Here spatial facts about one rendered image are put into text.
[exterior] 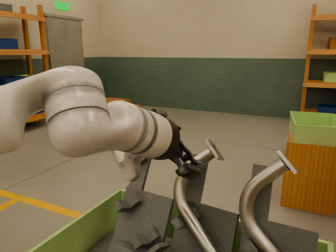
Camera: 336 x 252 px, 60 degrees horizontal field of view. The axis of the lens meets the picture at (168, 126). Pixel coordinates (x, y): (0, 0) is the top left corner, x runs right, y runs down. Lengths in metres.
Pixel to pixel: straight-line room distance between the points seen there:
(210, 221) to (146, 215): 0.18
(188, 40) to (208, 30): 0.53
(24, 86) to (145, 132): 0.16
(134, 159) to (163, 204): 0.33
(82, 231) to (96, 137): 0.59
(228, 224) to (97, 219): 0.39
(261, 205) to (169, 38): 6.76
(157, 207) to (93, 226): 0.22
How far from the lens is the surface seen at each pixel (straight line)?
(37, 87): 0.34
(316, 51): 6.00
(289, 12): 6.69
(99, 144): 0.32
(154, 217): 0.79
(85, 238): 0.90
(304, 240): 0.69
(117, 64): 8.07
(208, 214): 0.74
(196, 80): 7.06
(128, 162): 0.48
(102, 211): 0.93
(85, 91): 0.33
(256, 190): 0.64
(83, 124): 0.31
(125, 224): 0.84
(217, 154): 0.67
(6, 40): 5.59
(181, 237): 0.77
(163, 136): 0.44
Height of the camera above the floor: 1.40
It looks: 14 degrees down
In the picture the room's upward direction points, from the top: straight up
